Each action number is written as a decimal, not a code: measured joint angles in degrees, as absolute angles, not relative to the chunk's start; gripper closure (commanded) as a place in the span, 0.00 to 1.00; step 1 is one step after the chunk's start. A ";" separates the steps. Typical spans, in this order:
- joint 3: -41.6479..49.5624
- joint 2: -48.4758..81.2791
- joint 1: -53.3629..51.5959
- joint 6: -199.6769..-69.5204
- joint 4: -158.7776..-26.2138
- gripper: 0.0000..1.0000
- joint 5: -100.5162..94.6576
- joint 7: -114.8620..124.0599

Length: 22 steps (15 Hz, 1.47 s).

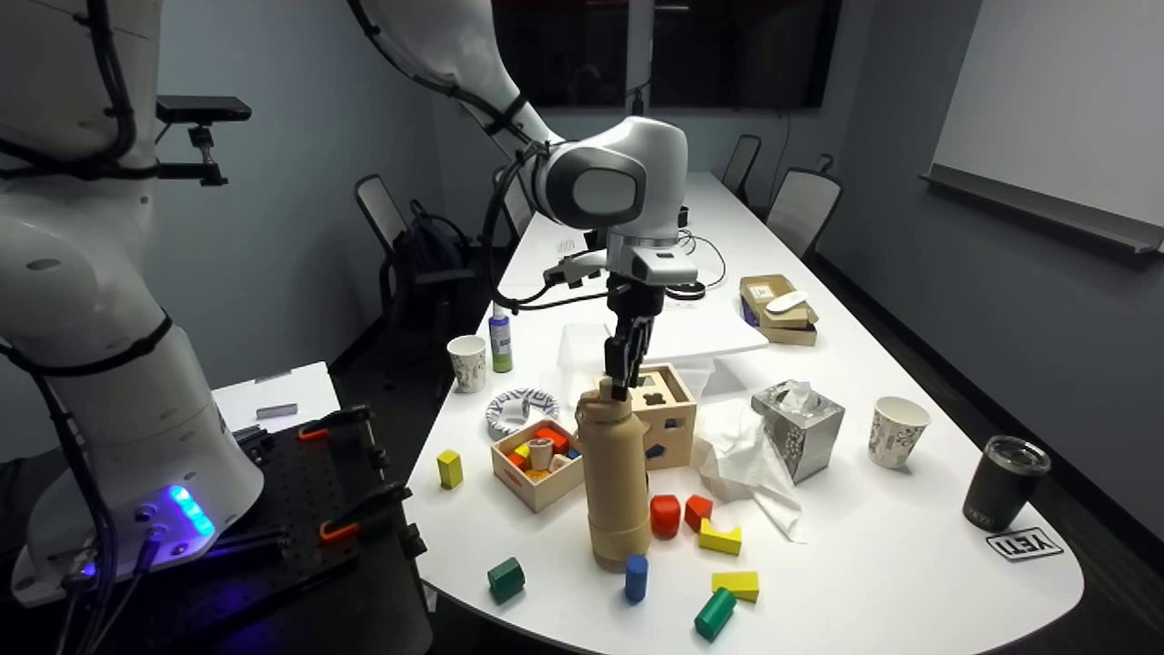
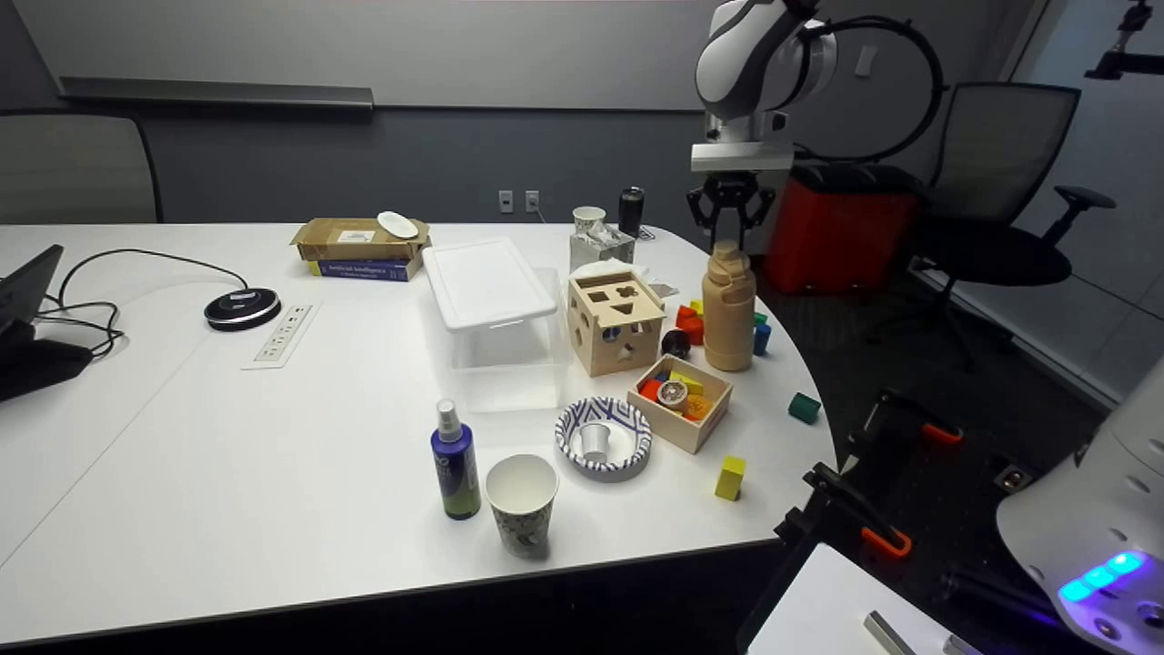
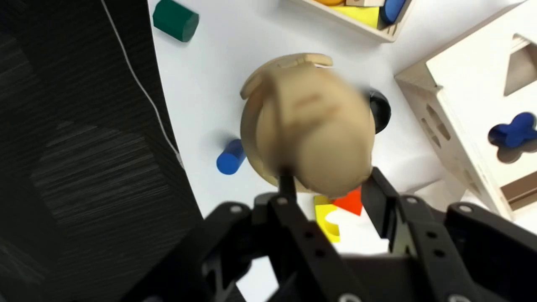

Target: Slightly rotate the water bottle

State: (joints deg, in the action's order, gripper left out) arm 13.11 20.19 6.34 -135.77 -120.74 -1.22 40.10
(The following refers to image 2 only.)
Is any clear container with white lid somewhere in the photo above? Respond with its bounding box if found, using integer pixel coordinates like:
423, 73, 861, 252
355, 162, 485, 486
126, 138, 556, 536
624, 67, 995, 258
419, 233, 568, 418

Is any black orange clamp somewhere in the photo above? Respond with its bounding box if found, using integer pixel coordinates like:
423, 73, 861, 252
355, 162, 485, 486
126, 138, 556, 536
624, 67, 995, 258
842, 384, 970, 490
770, 460, 919, 569

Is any green wooden block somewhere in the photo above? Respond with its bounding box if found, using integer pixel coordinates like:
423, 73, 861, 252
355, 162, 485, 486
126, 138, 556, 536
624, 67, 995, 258
785, 390, 825, 430

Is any red bin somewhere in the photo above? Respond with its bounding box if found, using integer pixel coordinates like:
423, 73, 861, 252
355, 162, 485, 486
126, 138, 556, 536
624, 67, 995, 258
759, 155, 927, 303

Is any red wooden block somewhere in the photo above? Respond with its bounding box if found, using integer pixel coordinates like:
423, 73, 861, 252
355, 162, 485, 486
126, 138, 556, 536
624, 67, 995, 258
668, 299, 708, 349

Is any black laptop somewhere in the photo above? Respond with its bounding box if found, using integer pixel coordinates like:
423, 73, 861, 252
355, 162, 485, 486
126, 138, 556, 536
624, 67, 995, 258
0, 241, 97, 405

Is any white paper cup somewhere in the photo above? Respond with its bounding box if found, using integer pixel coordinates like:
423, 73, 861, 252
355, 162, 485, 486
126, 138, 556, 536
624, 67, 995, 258
485, 450, 563, 563

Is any metal cylinder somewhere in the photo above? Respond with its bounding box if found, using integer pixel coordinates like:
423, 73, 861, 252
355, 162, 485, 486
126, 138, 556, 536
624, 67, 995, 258
858, 609, 927, 655

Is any blue patterned paper plate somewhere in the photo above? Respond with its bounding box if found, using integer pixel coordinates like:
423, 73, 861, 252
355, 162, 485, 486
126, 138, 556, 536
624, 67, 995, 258
553, 394, 657, 483

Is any purple spray bottle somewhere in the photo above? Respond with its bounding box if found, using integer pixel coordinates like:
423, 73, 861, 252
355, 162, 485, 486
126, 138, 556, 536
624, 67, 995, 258
426, 395, 487, 524

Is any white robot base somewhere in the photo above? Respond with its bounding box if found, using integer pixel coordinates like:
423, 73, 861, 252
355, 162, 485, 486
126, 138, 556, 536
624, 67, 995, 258
994, 352, 1164, 655

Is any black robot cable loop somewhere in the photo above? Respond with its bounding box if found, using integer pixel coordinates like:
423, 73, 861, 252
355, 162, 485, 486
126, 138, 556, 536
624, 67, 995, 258
778, 0, 949, 168

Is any tan water bottle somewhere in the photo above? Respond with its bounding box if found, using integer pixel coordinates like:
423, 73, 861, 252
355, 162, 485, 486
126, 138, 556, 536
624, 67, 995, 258
697, 235, 759, 373

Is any white power strip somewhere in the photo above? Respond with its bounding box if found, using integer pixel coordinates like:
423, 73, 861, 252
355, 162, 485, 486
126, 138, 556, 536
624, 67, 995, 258
241, 299, 321, 373

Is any white oval object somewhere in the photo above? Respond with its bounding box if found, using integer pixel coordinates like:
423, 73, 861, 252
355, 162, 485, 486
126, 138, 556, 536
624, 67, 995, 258
371, 206, 423, 242

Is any yellow wooden block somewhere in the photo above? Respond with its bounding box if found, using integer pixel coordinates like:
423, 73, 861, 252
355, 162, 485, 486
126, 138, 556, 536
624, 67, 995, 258
708, 450, 751, 504

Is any flat cardboard box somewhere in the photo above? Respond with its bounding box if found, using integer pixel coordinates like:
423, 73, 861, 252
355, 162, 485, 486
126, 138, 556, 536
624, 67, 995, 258
288, 215, 433, 267

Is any whiteboard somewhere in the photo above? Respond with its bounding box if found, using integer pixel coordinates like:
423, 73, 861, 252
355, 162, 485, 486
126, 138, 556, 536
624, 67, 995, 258
9, 0, 781, 115

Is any glass jar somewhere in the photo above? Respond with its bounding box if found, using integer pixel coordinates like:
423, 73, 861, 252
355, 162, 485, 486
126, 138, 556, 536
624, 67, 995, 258
568, 199, 640, 272

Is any small white cup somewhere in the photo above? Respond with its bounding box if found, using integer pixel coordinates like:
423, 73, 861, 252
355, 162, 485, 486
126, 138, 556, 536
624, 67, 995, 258
573, 418, 613, 466

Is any black round puck device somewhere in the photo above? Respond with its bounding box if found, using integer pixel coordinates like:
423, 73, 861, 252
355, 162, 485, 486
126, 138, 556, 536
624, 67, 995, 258
199, 281, 288, 335

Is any small wooden tray with pieces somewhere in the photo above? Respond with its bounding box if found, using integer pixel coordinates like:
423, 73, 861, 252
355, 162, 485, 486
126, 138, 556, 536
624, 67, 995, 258
624, 349, 737, 460

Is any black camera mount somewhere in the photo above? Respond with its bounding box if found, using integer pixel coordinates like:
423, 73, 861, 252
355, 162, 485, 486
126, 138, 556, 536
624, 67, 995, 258
1080, 0, 1164, 85

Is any grey chair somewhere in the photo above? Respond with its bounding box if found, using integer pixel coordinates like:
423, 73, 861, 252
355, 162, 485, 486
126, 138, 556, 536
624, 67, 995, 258
0, 108, 163, 224

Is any blue flat box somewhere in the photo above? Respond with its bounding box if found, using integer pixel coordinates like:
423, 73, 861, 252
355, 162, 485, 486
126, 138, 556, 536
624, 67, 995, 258
311, 256, 423, 285

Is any white board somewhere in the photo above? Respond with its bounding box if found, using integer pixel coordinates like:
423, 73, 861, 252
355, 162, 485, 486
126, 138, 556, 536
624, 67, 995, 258
743, 540, 975, 655

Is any black can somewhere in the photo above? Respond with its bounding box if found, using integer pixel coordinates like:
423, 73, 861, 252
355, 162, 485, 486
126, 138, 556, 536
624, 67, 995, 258
613, 183, 650, 241

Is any black mesh office chair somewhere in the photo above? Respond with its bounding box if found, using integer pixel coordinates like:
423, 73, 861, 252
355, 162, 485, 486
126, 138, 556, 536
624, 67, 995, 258
904, 79, 1120, 372

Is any wooden shape sorter box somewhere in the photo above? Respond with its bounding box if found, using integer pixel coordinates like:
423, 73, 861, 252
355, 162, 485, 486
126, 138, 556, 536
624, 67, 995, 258
563, 258, 668, 377

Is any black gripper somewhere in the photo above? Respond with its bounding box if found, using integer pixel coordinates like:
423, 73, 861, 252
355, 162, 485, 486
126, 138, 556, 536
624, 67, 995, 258
685, 134, 801, 246

